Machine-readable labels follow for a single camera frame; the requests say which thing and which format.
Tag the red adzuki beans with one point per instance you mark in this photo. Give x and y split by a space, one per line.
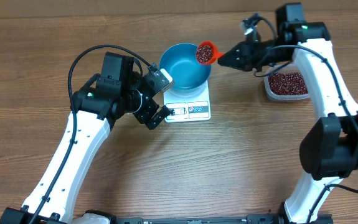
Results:
287 84

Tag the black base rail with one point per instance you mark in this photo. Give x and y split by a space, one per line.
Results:
197 219

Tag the white digital kitchen scale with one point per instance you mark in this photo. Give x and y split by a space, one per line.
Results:
190 106

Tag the teal plastic bowl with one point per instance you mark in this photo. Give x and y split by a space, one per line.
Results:
180 62

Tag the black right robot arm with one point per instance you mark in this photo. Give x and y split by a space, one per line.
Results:
329 152

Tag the orange scoop with blue handle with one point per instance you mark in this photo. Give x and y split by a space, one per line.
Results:
207 53

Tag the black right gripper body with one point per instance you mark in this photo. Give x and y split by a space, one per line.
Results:
261 54

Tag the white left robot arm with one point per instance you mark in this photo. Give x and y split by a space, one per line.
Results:
95 108

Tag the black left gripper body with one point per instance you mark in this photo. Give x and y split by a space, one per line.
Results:
146 109

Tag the clear plastic food container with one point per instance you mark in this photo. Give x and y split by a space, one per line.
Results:
291 68

